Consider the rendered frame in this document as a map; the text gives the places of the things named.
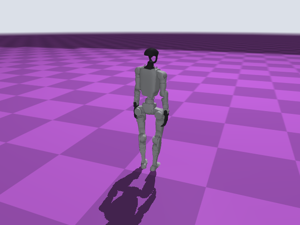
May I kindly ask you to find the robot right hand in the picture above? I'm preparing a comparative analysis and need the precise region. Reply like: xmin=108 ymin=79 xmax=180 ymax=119
xmin=161 ymin=110 xmax=169 ymax=127

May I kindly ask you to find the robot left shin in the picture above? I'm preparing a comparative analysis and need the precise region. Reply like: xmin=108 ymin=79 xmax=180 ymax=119
xmin=138 ymin=134 xmax=146 ymax=163

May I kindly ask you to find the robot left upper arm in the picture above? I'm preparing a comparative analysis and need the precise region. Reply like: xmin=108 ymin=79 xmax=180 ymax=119
xmin=135 ymin=67 xmax=141 ymax=90

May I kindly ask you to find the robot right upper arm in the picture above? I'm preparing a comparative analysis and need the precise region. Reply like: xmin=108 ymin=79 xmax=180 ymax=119
xmin=157 ymin=70 xmax=167 ymax=97

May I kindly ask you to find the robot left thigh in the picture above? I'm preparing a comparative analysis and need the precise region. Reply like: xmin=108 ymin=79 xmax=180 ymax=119
xmin=135 ymin=105 xmax=146 ymax=143

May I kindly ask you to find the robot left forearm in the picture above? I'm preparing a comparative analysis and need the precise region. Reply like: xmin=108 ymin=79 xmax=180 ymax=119
xmin=133 ymin=89 xmax=141 ymax=105

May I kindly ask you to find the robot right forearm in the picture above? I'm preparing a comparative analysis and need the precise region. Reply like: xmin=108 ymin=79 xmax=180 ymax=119
xmin=161 ymin=91 xmax=169 ymax=114

